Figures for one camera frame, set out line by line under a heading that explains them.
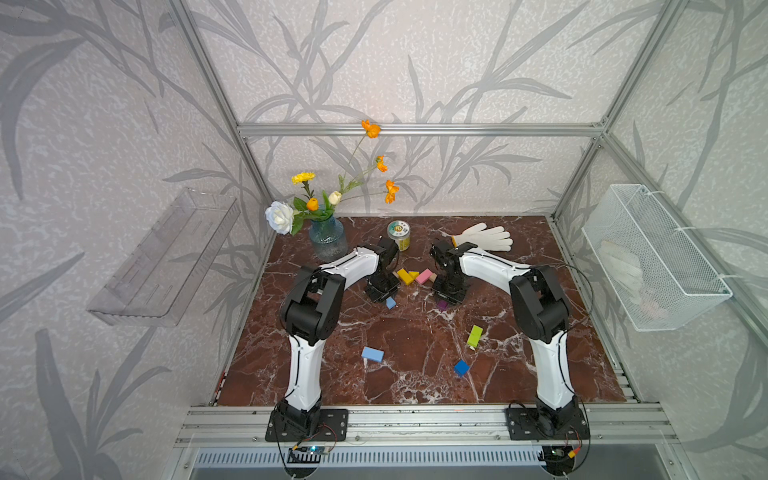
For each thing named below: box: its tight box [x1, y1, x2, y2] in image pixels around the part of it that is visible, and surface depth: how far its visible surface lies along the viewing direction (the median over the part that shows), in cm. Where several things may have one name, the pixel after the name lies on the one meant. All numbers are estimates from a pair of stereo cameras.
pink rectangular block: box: [416, 268, 433, 285], surface depth 103 cm
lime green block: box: [467, 324, 483, 348], surface depth 90 cm
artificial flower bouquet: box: [265, 120, 400, 236], surface depth 88 cm
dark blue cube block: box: [454, 359, 470, 378], surface depth 84 cm
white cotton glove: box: [452, 223, 514, 252], surface depth 115 cm
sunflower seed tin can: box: [387, 220, 411, 252], surface depth 107 cm
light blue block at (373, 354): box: [361, 346, 385, 363], surface depth 87 cm
